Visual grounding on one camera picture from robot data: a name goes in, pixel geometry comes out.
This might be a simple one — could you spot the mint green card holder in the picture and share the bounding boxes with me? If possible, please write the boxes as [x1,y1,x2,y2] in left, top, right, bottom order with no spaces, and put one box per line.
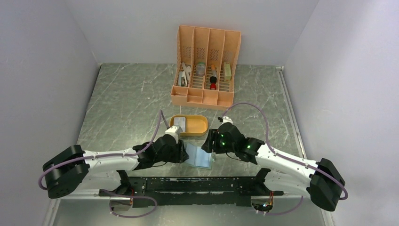
[183,143,214,170]

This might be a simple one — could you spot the silver credit card stack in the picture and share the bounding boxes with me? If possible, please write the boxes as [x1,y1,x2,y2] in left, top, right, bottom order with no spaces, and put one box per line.
[173,116,186,132]

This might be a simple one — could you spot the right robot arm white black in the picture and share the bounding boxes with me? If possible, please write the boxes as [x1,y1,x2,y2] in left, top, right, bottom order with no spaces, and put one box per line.
[201,122,347,212]

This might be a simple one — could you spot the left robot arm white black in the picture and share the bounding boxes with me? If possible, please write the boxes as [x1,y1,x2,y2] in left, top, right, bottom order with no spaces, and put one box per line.
[41,135,189,199]

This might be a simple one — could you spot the yellow oval tray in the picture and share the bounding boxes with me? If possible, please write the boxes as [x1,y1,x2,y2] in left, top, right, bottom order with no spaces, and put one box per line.
[169,114,208,137]

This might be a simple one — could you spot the red black marker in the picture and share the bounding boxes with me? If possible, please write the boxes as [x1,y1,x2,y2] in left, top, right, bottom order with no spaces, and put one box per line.
[209,65,217,90]

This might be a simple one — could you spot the pale green eraser box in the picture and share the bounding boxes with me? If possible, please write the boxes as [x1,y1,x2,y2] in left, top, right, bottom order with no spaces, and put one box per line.
[223,62,232,82]

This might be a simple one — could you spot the orange desk file organizer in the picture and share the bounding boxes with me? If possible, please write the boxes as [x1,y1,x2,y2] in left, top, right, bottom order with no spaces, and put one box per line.
[171,25,241,110]

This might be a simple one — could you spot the grey stapler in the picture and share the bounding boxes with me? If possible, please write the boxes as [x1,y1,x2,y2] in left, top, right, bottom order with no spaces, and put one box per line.
[176,62,192,87]

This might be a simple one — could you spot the clear tape roll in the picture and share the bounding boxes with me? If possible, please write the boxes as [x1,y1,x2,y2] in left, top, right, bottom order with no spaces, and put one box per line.
[195,62,206,77]

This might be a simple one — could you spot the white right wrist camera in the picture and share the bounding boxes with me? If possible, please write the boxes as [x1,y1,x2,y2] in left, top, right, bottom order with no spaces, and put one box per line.
[218,116,233,125]

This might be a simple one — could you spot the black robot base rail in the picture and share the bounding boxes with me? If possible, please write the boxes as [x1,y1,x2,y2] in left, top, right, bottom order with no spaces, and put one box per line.
[113,176,283,208]

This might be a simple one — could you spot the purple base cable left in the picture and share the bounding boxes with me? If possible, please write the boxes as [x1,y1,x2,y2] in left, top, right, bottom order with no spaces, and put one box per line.
[108,194,159,218]

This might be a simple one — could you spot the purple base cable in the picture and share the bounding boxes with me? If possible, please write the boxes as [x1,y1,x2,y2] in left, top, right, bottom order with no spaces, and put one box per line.
[108,194,159,218]
[254,194,304,217]

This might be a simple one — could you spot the aluminium table edge rail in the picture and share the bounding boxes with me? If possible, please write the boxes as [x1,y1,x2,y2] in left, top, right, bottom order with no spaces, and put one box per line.
[271,67,316,199]

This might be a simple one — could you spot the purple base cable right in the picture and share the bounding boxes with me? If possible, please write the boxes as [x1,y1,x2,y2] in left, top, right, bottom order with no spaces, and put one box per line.
[254,194,304,217]

